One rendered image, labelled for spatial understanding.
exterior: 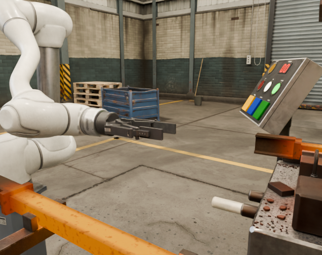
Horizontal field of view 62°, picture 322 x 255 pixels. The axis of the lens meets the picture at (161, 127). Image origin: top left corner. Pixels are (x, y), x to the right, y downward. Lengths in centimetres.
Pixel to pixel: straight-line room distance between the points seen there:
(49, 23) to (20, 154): 58
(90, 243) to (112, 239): 3
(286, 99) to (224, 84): 829
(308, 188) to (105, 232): 32
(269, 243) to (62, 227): 31
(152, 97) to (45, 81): 455
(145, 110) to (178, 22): 525
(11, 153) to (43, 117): 55
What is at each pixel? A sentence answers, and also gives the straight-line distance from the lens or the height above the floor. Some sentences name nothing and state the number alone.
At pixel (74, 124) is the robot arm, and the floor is 100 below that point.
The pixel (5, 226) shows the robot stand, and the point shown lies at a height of 48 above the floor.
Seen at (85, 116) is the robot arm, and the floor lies 102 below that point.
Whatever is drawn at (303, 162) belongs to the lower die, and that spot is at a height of 99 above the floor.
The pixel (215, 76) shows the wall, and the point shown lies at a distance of 943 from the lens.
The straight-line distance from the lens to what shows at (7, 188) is 49.
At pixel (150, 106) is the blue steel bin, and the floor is 35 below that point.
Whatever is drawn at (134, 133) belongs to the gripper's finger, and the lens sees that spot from 72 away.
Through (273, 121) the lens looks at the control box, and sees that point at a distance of 104.
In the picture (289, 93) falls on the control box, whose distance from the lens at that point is 104.
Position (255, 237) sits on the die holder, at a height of 90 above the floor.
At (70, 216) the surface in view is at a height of 98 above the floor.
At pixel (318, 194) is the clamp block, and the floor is 98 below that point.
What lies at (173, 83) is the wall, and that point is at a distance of 1028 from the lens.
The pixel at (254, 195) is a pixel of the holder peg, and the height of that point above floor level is 88.
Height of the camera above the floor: 117
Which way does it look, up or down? 13 degrees down
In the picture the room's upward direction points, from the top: straight up
